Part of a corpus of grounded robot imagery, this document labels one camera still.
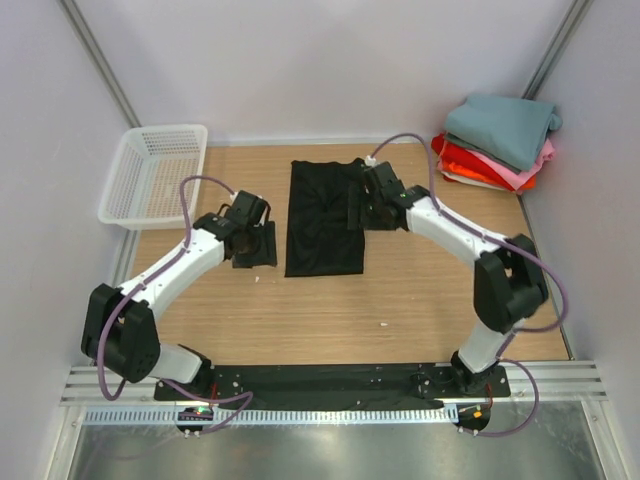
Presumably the purple cable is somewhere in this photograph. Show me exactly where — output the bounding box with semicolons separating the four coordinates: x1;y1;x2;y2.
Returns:
95;176;255;434
372;132;570;439

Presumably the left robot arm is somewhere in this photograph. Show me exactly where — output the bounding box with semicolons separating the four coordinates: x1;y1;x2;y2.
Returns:
81;190;277;400

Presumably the white plastic basket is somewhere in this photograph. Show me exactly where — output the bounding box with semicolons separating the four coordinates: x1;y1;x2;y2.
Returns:
97;124;208;231

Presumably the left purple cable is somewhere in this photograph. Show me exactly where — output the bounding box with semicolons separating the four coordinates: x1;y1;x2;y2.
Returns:
95;176;255;434

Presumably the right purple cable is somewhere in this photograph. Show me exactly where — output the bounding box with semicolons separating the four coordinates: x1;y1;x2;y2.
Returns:
372;132;570;439

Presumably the folded white t shirt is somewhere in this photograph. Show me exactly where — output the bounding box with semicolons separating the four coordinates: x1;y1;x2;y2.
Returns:
441;172;504;191

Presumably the folded orange t shirt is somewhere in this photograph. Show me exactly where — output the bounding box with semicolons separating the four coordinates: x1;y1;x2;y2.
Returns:
437;161;536;193

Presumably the black t shirt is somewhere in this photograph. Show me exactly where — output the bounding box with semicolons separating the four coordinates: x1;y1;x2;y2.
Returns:
285;158;365;278

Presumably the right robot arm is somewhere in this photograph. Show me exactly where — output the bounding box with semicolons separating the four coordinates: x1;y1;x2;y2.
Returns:
348;158;549;396

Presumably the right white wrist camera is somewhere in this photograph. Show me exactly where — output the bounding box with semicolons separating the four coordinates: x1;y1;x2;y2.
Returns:
364;155;379;168

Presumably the folded red t shirt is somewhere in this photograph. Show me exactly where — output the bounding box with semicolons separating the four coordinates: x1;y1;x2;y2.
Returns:
431;134;491;175

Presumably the folded teal t shirt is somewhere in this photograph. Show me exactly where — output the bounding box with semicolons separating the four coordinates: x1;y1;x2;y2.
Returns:
444;94;563;167

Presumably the folded pink t shirt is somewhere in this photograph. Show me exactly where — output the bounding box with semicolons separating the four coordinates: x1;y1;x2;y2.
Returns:
468;138;556;190

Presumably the white slotted cable duct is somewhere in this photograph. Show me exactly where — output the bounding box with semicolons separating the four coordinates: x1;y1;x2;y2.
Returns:
83;404;458;427

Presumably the folded grey t shirt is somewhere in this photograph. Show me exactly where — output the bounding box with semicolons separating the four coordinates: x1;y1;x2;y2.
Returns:
444;132;521;174

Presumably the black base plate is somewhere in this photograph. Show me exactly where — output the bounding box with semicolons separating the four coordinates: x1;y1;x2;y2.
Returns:
185;363;511;412

